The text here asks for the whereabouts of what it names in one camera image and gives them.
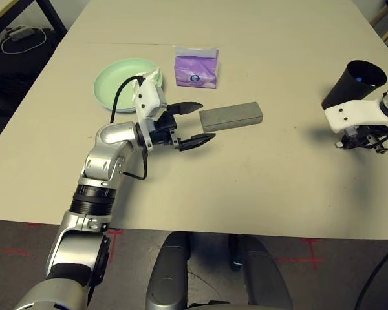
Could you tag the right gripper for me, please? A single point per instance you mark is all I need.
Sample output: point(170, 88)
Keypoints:
point(359, 139)

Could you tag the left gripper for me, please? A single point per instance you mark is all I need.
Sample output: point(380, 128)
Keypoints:
point(163, 130)

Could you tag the grey glasses case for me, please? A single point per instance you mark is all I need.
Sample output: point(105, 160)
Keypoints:
point(232, 116)

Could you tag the white tissue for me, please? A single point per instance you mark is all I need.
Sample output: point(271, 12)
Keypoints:
point(153, 76)

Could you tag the pale green plate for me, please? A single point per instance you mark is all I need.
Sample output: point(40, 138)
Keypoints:
point(123, 84)

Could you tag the black plastic cup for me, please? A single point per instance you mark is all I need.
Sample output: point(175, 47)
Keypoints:
point(352, 87)

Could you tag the purple tissue pack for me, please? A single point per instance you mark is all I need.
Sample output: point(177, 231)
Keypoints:
point(195, 69)

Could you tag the grey left robot leg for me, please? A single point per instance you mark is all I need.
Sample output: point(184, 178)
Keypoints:
point(168, 274)

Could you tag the grey robot leg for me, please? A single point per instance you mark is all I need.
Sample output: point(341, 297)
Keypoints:
point(262, 274)
point(168, 274)

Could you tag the grey right robot leg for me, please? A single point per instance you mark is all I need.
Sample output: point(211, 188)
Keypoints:
point(262, 274)

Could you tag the black fabric bag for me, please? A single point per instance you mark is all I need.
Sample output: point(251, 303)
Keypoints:
point(16, 58)

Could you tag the white power strip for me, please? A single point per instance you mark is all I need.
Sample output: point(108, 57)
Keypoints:
point(19, 32)

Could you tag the beige table black frame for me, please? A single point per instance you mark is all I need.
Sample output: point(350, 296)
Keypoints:
point(6, 9)

